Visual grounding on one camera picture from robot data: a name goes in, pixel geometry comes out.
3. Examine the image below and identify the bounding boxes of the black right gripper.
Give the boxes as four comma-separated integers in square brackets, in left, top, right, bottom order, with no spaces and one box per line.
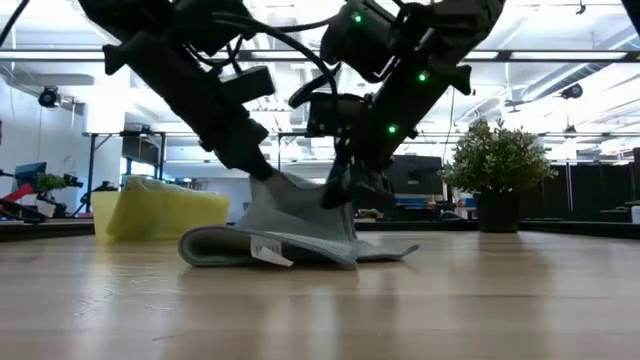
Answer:
[320,97,417,210]

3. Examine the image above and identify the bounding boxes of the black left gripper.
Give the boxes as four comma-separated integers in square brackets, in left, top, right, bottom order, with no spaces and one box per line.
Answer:
[102,32,275,181]

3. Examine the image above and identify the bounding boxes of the grey microfiber towel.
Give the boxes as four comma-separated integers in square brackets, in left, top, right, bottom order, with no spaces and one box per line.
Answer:
[178,169,420,271]

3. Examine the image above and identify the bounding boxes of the yellow translucent plastic basket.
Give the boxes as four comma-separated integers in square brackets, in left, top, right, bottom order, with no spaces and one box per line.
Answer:
[91,174,231,245]

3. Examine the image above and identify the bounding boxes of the black background monitor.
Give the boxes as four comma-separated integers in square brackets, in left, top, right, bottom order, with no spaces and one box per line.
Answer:
[384,154,445,197]

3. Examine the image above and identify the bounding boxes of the small potted green plant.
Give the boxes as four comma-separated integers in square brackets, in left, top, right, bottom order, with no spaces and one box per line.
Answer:
[439,118,559,234]

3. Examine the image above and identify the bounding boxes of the small background plant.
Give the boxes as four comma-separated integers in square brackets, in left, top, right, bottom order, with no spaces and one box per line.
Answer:
[34,172,67,194]

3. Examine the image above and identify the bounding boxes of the black ceiling spotlight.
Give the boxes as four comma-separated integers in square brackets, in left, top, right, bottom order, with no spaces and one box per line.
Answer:
[37,86,62,110]
[559,82,585,101]

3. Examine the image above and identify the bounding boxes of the black partition panels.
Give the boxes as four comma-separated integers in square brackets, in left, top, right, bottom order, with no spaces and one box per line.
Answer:
[544,147,640,224]

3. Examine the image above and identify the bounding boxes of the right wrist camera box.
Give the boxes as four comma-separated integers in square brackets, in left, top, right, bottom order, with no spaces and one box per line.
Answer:
[304,92,374,139]

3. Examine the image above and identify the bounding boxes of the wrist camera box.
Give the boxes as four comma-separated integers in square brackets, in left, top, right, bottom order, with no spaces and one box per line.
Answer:
[219,64,277,106]
[304,92,374,139]

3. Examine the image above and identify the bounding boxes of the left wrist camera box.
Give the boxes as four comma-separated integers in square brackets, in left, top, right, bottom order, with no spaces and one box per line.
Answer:
[219,64,277,106]

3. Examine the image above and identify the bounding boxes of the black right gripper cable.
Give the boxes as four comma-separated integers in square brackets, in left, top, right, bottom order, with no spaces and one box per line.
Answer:
[212,10,344,101]

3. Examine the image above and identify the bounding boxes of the black aluminium table frame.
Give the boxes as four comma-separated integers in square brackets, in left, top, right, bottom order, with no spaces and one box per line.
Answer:
[0,218,640,242]

